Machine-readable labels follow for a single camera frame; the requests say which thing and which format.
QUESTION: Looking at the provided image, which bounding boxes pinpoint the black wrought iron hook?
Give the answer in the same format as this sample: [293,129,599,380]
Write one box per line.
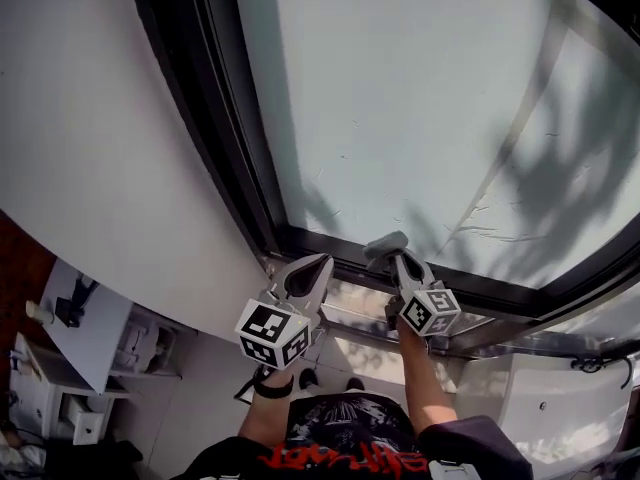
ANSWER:
[569,352,635,389]

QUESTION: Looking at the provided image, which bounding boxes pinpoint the person's left forearm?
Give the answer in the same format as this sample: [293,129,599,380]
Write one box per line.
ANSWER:
[238,372,296,442]

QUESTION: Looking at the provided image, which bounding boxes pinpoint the small black box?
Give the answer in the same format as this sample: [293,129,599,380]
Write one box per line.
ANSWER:
[54,296,82,328]

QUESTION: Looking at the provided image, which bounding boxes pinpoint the black window frame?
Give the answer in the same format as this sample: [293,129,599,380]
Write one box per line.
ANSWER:
[124,0,640,329]

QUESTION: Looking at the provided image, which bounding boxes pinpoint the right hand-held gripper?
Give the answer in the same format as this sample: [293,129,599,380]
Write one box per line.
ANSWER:
[385,248,462,338]

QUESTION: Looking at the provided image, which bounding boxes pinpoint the black bag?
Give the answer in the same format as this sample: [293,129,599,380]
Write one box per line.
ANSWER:
[29,435,144,480]

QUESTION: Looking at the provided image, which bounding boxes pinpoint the white table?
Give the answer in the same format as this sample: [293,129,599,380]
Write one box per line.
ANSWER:
[38,259,135,395]

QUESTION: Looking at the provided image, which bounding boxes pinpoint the white folded plastic rack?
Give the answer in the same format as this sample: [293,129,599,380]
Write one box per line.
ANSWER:
[112,317,176,374]

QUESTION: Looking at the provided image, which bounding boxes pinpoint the white waist box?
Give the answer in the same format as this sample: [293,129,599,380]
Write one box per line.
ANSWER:
[428,460,482,480]

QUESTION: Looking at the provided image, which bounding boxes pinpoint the white cylindrical bottle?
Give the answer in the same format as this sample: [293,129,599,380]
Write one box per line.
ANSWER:
[25,300,55,325]

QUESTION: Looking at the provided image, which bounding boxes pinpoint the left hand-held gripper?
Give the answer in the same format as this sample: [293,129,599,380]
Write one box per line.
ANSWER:
[235,253,334,371]

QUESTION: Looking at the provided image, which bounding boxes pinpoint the black printed shirt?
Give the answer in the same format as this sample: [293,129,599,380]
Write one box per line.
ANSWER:
[169,390,534,480]

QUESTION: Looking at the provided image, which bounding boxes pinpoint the black oval-headed stand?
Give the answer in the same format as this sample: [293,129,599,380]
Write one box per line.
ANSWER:
[69,275,99,314]

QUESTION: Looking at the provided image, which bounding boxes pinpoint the grey cloth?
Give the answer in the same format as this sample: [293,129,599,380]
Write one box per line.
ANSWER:
[362,231,410,272]

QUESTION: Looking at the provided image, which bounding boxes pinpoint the black wristband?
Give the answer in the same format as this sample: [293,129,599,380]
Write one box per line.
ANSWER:
[252,365,295,400]

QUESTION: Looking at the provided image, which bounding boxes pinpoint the person's right forearm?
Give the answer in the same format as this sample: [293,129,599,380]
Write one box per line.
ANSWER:
[397,325,451,437]

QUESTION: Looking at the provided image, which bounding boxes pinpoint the white drawer cabinet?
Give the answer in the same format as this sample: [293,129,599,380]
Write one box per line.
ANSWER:
[9,331,131,447]

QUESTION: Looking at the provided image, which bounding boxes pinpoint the frosted window glass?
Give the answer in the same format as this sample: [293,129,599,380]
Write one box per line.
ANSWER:
[232,0,640,289]

